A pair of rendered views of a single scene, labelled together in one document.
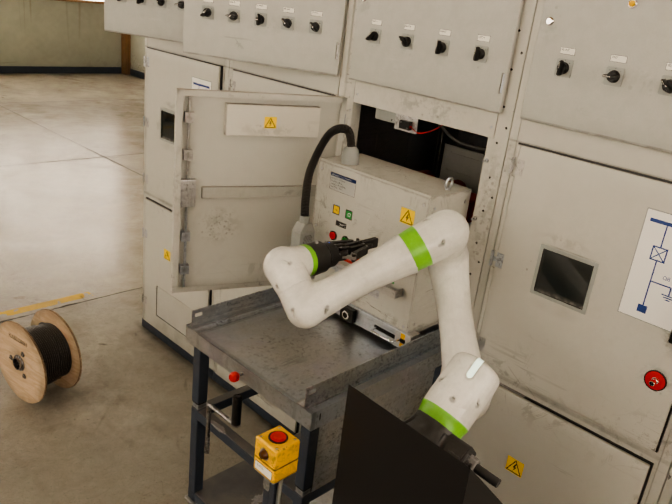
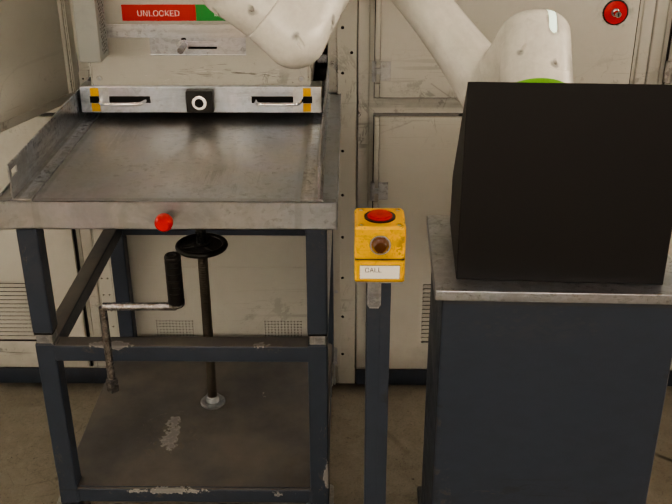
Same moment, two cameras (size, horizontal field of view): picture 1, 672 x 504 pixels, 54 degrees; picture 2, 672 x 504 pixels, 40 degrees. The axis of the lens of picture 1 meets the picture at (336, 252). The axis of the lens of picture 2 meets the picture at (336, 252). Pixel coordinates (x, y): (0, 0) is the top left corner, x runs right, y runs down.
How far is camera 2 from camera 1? 1.19 m
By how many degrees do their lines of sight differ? 38
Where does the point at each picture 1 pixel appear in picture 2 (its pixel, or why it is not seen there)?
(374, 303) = (240, 66)
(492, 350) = (403, 72)
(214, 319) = (28, 176)
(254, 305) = (54, 143)
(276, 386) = (246, 199)
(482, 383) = (567, 34)
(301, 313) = (311, 36)
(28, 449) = not seen: outside the picture
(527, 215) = not seen: outside the picture
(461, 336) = (460, 18)
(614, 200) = not seen: outside the picture
